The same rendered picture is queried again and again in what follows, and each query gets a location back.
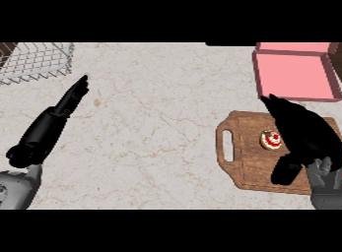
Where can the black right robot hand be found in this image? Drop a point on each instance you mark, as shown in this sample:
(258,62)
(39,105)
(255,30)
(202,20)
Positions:
(307,134)

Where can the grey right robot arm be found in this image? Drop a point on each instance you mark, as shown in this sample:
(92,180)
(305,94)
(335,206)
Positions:
(331,187)

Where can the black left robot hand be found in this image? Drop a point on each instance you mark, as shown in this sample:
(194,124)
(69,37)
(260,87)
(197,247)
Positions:
(45,131)

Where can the pink cardboard box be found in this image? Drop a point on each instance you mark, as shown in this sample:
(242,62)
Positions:
(295,75)

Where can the brown wooden cutting board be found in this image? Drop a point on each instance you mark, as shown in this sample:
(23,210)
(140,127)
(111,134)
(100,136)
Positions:
(248,154)

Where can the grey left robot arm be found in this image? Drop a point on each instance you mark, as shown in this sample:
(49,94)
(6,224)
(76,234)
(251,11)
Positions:
(11,188)

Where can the red and white cupcake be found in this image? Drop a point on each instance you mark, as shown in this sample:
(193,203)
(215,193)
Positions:
(270,140)

